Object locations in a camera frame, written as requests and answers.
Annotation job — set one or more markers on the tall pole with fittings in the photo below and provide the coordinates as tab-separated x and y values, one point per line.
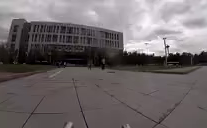
165	51

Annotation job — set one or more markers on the grass strip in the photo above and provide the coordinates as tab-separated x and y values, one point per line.
14	68

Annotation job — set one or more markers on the grass patch with kerb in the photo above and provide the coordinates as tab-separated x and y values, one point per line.
171	69

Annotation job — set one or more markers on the row of dark trees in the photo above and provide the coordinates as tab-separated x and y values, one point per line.
177	58

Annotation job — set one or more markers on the person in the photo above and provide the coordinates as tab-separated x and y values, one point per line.
103	62
89	65

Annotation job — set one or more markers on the thin lamp pole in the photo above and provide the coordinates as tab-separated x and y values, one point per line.
146	49

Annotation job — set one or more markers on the large curved pale building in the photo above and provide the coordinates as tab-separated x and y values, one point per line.
66	38

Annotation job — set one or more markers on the group of people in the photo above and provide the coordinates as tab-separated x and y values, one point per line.
60	64

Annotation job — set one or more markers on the robot's own part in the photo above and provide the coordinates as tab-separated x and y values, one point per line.
126	126
68	125

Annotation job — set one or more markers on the pale vehicle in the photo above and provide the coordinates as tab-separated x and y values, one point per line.
173	63

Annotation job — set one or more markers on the grey concrete slab pavement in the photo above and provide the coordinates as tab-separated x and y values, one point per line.
117	100

